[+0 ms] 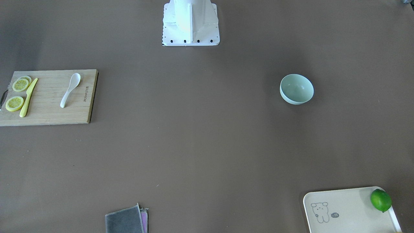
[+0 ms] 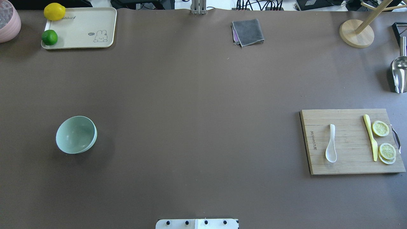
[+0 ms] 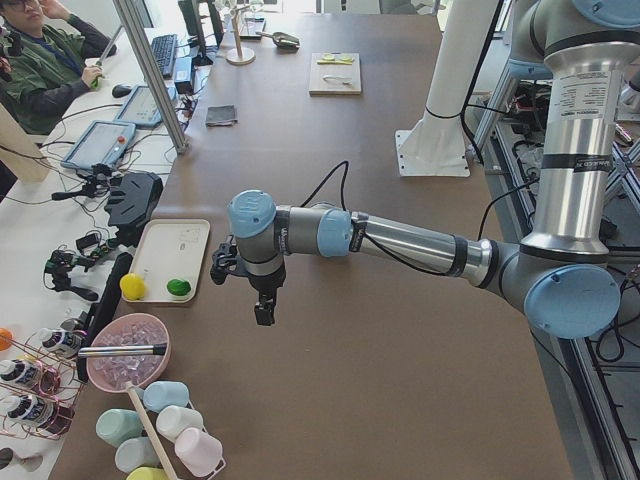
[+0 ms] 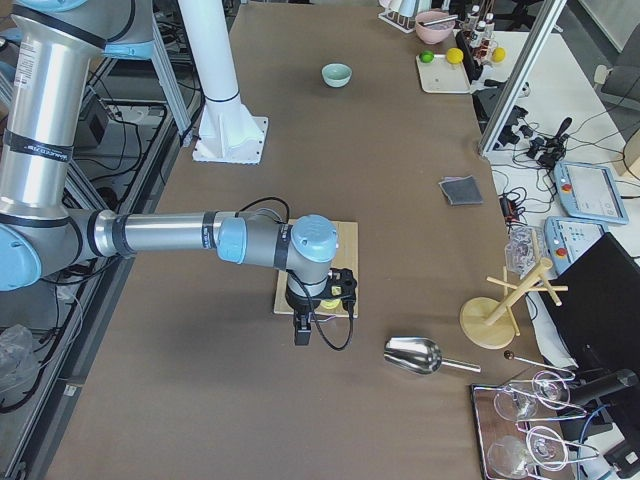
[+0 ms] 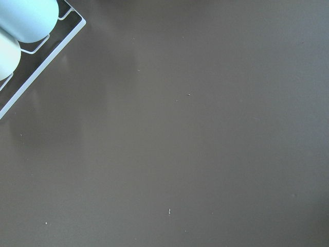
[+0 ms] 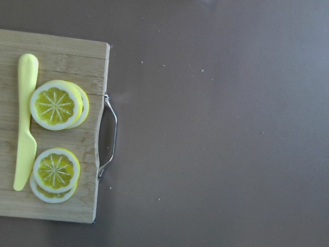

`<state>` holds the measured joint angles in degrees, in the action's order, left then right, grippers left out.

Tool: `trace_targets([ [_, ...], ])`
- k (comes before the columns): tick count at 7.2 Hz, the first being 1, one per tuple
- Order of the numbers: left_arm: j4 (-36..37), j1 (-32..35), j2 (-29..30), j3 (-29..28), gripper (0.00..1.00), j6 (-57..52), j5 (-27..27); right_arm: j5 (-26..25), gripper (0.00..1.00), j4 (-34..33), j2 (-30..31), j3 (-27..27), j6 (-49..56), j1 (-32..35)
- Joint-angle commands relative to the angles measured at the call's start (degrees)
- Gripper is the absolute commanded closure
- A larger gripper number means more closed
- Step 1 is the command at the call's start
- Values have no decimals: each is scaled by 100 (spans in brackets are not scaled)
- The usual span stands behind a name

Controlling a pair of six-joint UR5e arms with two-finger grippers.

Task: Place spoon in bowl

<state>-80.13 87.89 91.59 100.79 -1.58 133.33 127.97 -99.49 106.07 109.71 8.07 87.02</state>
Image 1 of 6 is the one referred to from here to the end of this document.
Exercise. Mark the pale green bowl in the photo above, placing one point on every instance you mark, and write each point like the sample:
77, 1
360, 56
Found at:
296, 89

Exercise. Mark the white ceramic spoon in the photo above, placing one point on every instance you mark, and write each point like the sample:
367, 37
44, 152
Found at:
74, 81

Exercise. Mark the purple cloth underneath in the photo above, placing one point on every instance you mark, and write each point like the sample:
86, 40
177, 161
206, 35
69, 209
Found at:
145, 218

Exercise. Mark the grey folded cloth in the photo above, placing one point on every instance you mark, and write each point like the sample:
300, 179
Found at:
127, 220

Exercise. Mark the cream tray with bear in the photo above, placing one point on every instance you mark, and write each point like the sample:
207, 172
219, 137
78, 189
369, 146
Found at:
347, 211

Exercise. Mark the yellow plastic knife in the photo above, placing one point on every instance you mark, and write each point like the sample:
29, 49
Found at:
29, 92

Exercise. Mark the upper lemon slice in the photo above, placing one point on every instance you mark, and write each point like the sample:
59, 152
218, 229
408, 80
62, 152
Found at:
22, 83

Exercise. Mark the lemon slice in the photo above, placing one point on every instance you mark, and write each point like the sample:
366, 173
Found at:
22, 83
14, 103

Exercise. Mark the green lime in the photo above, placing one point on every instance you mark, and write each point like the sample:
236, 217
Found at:
381, 200

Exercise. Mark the lower lemon slice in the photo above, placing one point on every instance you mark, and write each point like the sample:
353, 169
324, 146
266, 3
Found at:
14, 103

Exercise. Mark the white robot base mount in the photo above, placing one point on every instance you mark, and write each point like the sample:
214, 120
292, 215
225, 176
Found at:
190, 23

